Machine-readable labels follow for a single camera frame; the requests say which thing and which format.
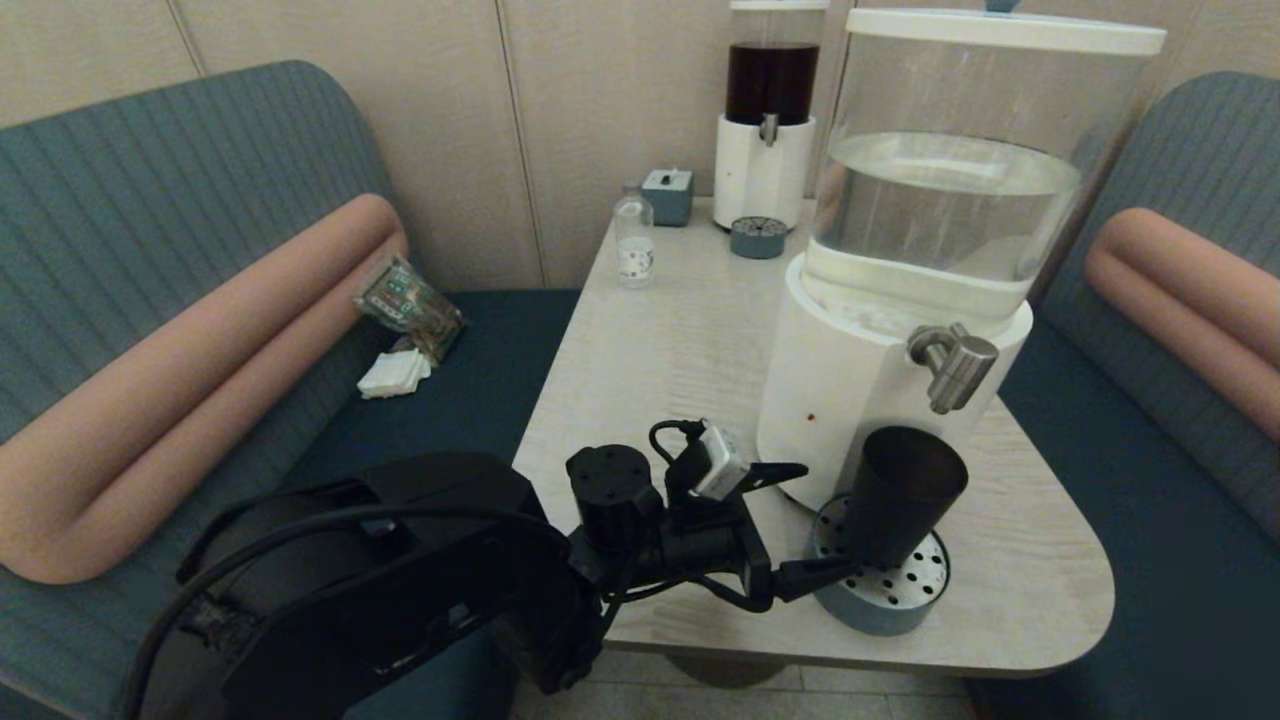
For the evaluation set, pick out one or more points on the silver metal dispenser tap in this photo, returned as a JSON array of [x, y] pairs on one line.
[[955, 365]]

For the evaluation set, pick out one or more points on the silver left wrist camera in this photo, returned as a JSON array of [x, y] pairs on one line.
[[722, 462]]

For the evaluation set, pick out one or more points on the dark smoky plastic cup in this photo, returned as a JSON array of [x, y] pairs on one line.
[[900, 495]]

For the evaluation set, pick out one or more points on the beige table pedestal base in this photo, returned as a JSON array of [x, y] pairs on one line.
[[725, 672]]

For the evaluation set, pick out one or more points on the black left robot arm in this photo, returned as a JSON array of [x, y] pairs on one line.
[[400, 590]]

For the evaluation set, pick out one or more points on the large white clear water dispenser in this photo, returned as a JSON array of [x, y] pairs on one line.
[[850, 380]]

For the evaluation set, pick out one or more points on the small white dark-drink dispenser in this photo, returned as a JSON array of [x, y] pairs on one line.
[[765, 170]]

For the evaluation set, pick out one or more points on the teal tissue box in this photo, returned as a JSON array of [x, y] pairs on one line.
[[667, 198]]

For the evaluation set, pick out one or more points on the small blue-grey drip tray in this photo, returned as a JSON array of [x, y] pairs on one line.
[[758, 240]]

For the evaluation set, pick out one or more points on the large blue-grey perforated drip tray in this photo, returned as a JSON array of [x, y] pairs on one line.
[[890, 610]]

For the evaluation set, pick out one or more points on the white folded napkin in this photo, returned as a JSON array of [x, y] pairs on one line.
[[393, 375]]

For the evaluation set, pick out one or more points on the teal upholstered booth bench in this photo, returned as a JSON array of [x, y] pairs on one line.
[[1180, 560], [130, 200]]

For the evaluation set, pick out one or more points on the clear plastic bottle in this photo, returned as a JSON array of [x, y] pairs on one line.
[[634, 250]]

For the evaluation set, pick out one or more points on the green snack packet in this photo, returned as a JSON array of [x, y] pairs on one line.
[[405, 300]]

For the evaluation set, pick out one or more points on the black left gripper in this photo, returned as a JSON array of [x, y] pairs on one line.
[[715, 550]]

